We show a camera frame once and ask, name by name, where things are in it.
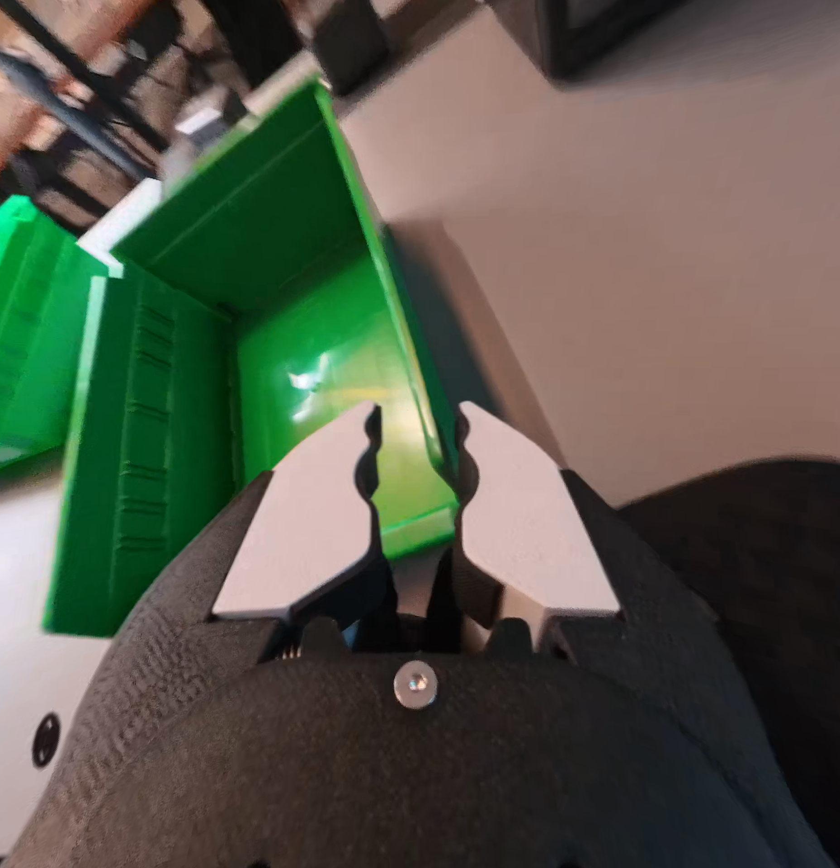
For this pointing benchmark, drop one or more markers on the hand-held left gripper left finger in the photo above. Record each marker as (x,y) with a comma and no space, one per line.
(305,536)

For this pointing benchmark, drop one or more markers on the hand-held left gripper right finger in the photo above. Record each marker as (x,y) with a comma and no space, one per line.
(528,529)

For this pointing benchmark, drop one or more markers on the green plastic bin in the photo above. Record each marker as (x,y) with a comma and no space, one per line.
(284,224)
(26,325)

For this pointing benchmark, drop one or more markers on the black drawer cabinet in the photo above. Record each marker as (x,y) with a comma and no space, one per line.
(596,34)

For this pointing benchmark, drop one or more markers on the dark cloth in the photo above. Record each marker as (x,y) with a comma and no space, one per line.
(766,610)

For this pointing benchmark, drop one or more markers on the black round table fitting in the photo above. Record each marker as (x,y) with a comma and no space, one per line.
(47,739)

